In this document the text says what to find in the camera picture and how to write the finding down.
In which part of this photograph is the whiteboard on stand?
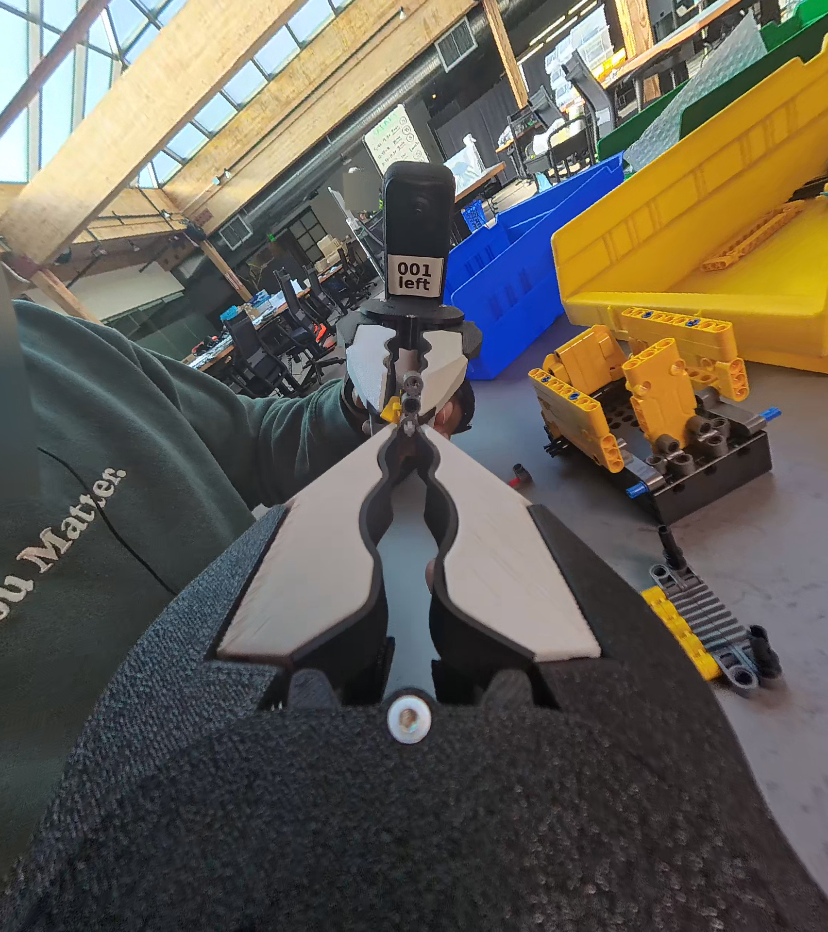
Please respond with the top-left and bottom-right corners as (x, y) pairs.
(363, 103), (431, 176)

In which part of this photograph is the orange lego beam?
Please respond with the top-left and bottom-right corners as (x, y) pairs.
(700, 200), (808, 272)

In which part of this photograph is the person's left forearm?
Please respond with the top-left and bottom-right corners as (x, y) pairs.
(235, 375), (364, 511)

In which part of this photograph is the blue plastic bin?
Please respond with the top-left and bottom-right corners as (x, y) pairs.
(443, 153), (627, 381)

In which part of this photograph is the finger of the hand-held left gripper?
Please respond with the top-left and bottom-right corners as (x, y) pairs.
(414, 328), (469, 427)
(344, 324), (399, 415)

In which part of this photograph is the thin black cord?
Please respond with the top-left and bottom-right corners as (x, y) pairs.
(38, 448), (178, 597)

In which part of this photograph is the yellow lego robot model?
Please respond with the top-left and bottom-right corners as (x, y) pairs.
(528, 306), (782, 527)

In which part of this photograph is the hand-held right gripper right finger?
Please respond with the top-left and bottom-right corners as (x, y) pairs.
(421, 426), (602, 664)

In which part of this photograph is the person's left hand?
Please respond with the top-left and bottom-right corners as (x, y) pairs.
(350, 379), (474, 438)

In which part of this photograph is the green plastic bin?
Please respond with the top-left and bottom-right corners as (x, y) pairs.
(596, 0), (828, 163)

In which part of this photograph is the grey ribbed lego subassembly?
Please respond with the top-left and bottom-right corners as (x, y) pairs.
(640, 524), (784, 691)

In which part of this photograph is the wooden office desk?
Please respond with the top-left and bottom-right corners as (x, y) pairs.
(603, 0), (743, 103)
(450, 162), (508, 219)

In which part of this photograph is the black office chair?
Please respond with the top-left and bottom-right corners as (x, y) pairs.
(224, 309), (291, 398)
(271, 266), (342, 383)
(523, 51), (619, 179)

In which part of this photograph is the yellow plastic bin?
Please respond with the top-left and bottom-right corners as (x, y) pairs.
(551, 11), (828, 376)

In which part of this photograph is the person's green hoodie torso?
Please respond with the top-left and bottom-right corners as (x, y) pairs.
(0, 300), (269, 932)

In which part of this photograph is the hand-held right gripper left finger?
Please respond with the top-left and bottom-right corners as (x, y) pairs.
(216, 426), (396, 664)

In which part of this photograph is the large bubble wrap sheet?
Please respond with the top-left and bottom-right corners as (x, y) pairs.
(624, 11), (770, 176)

